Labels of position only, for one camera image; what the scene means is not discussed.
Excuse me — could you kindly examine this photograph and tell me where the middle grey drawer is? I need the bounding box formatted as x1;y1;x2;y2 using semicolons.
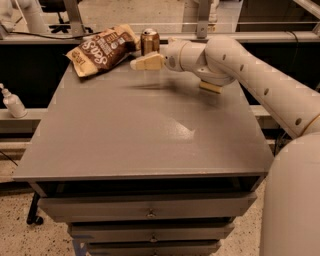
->
68;221;234;243

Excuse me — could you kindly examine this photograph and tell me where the white pump bottle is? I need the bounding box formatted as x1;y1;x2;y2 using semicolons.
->
0;83;27;118

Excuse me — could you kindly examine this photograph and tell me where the grey drawer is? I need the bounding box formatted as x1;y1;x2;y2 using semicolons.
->
87;240;221;256
38;192;257;223
68;221;234;243

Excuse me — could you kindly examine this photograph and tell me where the brown chip bag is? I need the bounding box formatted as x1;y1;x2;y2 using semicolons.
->
66;24;140;77

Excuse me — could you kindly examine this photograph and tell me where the bottom grey drawer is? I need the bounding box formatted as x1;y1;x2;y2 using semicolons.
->
87;240;221;256

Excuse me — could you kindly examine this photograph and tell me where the grey drawer cabinet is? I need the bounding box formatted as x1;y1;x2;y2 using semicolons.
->
13;43;275;256

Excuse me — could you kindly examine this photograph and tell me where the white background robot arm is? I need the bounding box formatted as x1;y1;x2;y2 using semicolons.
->
0;0;49;40

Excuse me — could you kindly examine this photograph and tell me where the top grey drawer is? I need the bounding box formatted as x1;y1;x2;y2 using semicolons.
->
38;192;257;223

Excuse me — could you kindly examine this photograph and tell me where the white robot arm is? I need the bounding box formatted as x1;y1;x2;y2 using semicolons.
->
131;34;320;256

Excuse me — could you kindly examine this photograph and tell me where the black office chair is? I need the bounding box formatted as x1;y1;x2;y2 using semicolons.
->
39;0;93;35

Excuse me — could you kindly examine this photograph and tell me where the orange soda can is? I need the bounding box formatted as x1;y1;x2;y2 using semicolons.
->
140;28;160;55

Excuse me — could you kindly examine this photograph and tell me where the green yellow sponge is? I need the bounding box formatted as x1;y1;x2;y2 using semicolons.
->
199;81;222;94

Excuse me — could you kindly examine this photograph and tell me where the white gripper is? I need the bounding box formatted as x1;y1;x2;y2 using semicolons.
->
130;39;187;72

